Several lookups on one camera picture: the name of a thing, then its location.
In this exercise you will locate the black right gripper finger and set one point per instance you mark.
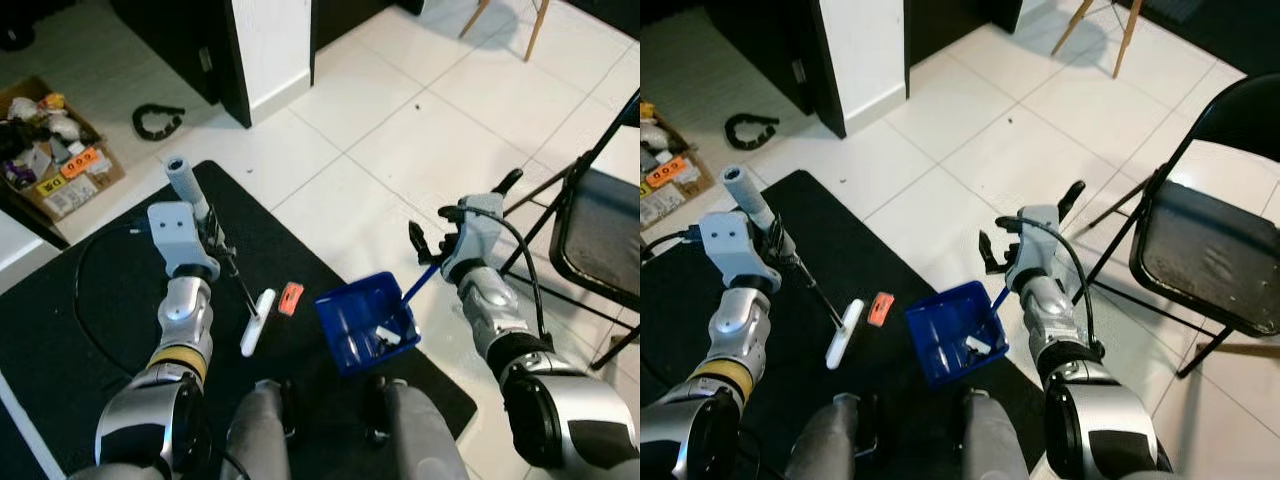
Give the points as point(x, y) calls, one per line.
point(453, 213)
point(422, 245)
point(1010, 224)
point(992, 252)

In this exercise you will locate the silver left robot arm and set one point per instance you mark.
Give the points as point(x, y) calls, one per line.
point(740, 325)
point(185, 315)

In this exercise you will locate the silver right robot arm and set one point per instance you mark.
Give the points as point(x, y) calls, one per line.
point(1050, 310)
point(490, 310)

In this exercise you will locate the black floor mat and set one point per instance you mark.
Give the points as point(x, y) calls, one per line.
point(670, 320)
point(40, 350)

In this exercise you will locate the small orange scrap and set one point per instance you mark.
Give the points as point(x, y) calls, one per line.
point(290, 298)
point(880, 308)

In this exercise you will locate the small white scrap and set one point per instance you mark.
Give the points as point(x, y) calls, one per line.
point(388, 336)
point(978, 346)

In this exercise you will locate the cardboard box of clutter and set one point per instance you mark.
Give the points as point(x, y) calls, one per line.
point(70, 190)
point(670, 190)

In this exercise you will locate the black folding chair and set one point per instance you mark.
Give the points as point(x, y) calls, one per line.
point(600, 240)
point(1200, 260)

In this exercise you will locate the silver right robot leg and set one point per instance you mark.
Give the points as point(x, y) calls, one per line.
point(420, 435)
point(995, 440)

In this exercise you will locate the silver robot leg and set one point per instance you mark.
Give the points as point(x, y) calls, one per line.
point(995, 440)
point(260, 435)
point(825, 440)
point(420, 435)

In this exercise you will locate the silver left robot leg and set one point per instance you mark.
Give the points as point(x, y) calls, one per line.
point(825, 440)
point(260, 435)

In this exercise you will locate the white chair with wooden legs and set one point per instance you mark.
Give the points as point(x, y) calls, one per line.
point(538, 35)
point(1128, 45)

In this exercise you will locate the black cabinet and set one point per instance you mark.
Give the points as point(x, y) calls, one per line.
point(170, 40)
point(350, 8)
point(950, 15)
point(770, 40)

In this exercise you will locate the light wooden bar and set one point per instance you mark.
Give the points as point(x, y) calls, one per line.
point(1240, 349)

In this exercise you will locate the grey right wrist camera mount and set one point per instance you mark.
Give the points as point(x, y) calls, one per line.
point(480, 235)
point(1040, 240)

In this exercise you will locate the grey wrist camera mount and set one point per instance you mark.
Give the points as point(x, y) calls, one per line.
point(730, 240)
point(175, 228)
point(1040, 240)
point(480, 235)

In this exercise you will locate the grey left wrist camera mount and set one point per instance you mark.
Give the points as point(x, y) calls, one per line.
point(730, 240)
point(175, 228)

